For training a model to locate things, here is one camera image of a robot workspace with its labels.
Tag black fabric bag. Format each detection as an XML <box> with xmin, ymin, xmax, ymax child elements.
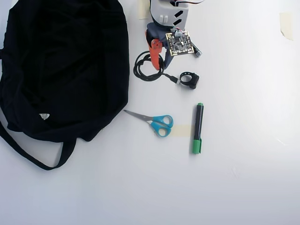
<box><xmin>0</xmin><ymin>0</ymin><xmax>131</xmax><ymax>171</ymax></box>

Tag black battery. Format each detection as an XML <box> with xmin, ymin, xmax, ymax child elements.
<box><xmin>191</xmin><ymin>44</ymin><xmax>203</xmax><ymax>58</ymax></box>

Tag camera circuit board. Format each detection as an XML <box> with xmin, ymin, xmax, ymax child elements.
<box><xmin>165</xmin><ymin>30</ymin><xmax>195</xmax><ymax>57</ymax></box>

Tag black braided cable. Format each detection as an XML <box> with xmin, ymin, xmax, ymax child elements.
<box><xmin>133</xmin><ymin>51</ymin><xmax>180</xmax><ymax>84</ymax></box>

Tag black marker with green cap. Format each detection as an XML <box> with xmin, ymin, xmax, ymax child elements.
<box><xmin>191</xmin><ymin>102</ymin><xmax>205</xmax><ymax>155</ymax></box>

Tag beige masking tape strip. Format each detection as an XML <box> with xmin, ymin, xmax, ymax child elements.
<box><xmin>172</xmin><ymin>124</ymin><xmax>194</xmax><ymax>138</ymax></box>
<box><xmin>279</xmin><ymin>12</ymin><xmax>294</xmax><ymax>41</ymax></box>
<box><xmin>138</xmin><ymin>0</ymin><xmax>151</xmax><ymax>20</ymax></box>

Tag black wrist band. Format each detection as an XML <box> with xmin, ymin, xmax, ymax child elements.
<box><xmin>178</xmin><ymin>71</ymin><xmax>201</xmax><ymax>90</ymax></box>

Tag blue handled scissors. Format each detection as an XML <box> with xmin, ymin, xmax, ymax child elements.
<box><xmin>123</xmin><ymin>109</ymin><xmax>174</xmax><ymax>138</ymax></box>

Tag red and white wires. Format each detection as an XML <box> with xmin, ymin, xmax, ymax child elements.
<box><xmin>170</xmin><ymin>0</ymin><xmax>205</xmax><ymax>7</ymax></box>

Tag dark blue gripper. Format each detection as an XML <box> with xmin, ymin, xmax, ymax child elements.
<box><xmin>145</xmin><ymin>22</ymin><xmax>176</xmax><ymax>71</ymax></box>

